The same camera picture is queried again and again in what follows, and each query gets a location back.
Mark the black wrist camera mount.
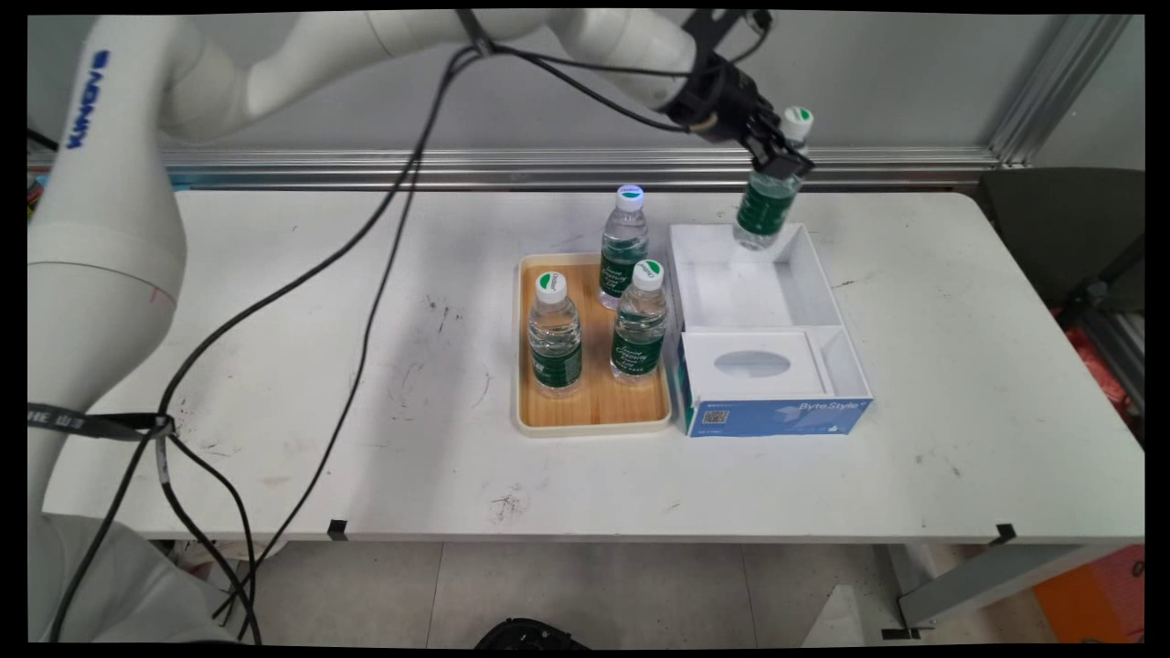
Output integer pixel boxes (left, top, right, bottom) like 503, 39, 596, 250
681, 9, 774, 61

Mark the green label water bottle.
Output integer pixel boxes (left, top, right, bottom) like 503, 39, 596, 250
732, 106, 815, 253
609, 260, 669, 386
527, 271, 584, 399
599, 184, 651, 311

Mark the wooden tray with cream rim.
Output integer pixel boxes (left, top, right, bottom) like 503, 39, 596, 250
514, 253, 676, 440

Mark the orange box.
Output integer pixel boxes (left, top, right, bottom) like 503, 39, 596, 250
1031, 546, 1145, 645

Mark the red bag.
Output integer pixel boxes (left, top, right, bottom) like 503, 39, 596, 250
1060, 315, 1136, 414

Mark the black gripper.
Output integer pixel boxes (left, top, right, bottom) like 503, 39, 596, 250
661, 55, 814, 183

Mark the thick black cable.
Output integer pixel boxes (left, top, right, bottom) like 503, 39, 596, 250
46, 41, 696, 642

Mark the slanted aluminium frame post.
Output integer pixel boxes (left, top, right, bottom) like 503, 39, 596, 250
987, 14, 1136, 171

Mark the black round object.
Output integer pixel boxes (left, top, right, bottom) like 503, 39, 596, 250
473, 618, 591, 651

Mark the blue and white cardboard box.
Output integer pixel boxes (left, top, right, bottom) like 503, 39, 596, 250
665, 222, 876, 440

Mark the horizontal aluminium frame rail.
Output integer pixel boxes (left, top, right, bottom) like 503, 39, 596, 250
27, 146, 1008, 193

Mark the grey table leg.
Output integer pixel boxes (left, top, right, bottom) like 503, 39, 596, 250
880, 544, 1123, 641

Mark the thin black cable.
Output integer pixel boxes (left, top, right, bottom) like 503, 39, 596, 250
155, 41, 773, 642

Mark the black arm cable strap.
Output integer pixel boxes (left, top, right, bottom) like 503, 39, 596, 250
455, 9, 496, 58

